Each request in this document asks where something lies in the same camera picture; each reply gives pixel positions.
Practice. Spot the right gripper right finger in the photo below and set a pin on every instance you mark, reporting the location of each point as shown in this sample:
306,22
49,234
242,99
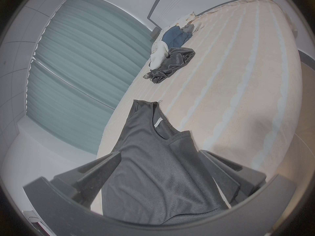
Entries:
236,181

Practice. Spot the white printed pillow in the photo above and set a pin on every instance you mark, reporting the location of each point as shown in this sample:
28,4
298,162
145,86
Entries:
185,20

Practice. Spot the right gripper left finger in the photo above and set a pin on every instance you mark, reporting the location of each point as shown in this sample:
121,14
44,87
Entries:
91,178

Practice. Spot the blue-green curtain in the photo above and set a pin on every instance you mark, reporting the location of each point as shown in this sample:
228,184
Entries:
98,45
66,107

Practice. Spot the black T-shirt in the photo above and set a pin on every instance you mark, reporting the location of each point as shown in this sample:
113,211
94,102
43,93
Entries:
157,176

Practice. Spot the bed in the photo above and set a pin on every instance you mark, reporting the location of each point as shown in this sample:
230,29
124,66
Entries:
233,82

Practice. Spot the pile of clothes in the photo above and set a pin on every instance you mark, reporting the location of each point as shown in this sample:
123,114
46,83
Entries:
172,58

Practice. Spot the grey bedside table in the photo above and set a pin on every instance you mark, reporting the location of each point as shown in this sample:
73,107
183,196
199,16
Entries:
155,33

